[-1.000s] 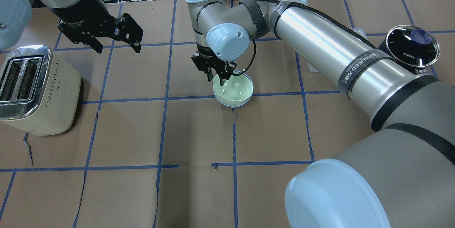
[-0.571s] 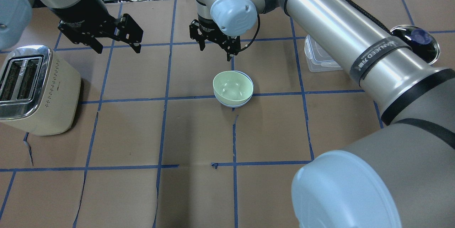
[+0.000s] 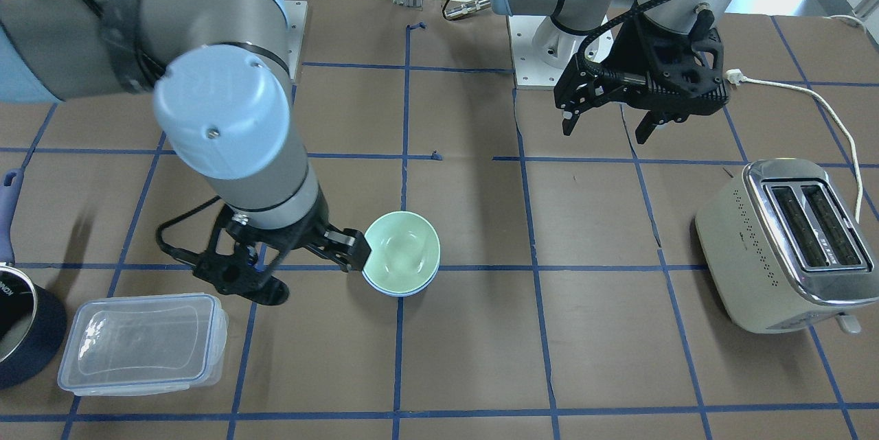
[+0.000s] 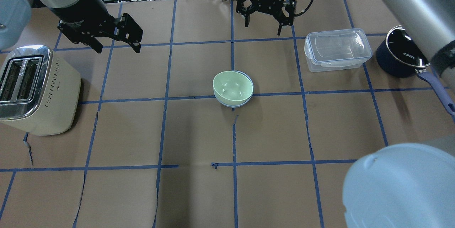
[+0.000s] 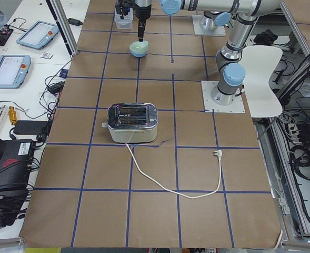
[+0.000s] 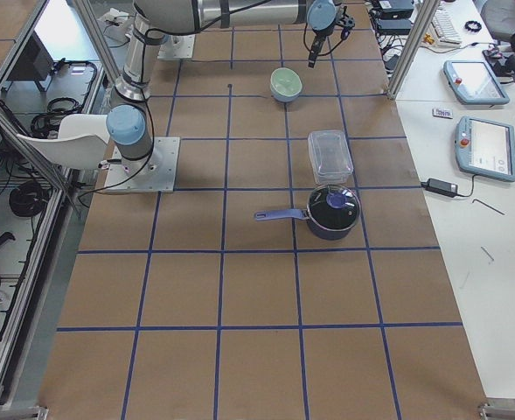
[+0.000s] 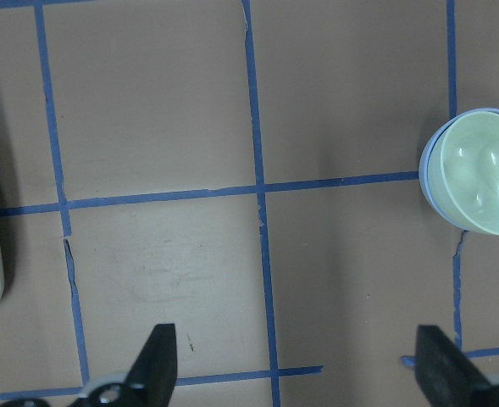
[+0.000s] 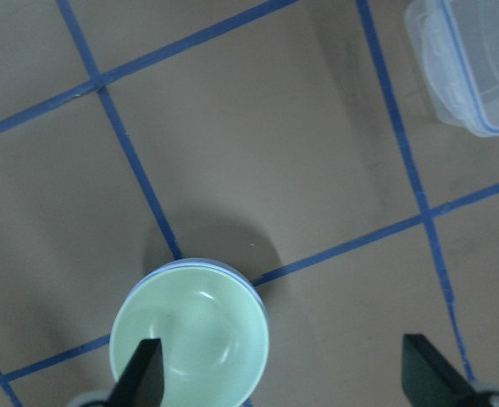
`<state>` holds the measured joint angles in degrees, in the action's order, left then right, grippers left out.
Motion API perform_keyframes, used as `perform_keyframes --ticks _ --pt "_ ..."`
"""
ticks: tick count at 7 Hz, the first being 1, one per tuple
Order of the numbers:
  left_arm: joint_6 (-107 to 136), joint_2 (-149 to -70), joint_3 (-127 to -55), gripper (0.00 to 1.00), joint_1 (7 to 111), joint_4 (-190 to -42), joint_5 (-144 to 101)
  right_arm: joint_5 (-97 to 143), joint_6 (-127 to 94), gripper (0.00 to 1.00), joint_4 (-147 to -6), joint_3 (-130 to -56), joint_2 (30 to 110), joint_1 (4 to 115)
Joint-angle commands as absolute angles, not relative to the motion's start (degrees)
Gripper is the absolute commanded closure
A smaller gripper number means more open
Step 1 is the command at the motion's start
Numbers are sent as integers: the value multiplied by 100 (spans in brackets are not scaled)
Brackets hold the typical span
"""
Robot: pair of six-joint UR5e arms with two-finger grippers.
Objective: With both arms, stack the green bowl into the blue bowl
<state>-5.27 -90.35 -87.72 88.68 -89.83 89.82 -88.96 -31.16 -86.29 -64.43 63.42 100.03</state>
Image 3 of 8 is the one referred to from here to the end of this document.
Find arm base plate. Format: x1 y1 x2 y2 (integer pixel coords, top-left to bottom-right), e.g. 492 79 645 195
284 0 308 84
507 3 584 91

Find clear plastic container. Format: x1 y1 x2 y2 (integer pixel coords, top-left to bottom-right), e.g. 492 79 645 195
57 293 228 397

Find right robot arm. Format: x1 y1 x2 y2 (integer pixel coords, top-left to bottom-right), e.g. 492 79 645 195
2 0 371 305

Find cream chrome toaster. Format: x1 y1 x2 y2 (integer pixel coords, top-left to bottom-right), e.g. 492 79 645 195
694 158 878 334

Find green bowl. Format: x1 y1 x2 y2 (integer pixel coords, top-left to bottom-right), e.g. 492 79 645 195
365 211 442 265

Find dark blue saucepan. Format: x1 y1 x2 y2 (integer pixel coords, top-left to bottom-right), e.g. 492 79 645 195
1 168 68 389

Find white toaster power cord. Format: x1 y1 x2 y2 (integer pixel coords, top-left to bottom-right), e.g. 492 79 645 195
727 68 865 224

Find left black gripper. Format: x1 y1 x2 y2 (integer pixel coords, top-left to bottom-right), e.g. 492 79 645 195
553 8 729 145

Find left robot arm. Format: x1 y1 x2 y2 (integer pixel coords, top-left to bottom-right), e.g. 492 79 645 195
492 0 731 143

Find blue bowl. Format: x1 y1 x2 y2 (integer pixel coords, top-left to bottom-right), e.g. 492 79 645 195
362 253 439 297

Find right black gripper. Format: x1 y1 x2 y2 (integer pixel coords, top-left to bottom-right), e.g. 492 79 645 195
192 203 372 306

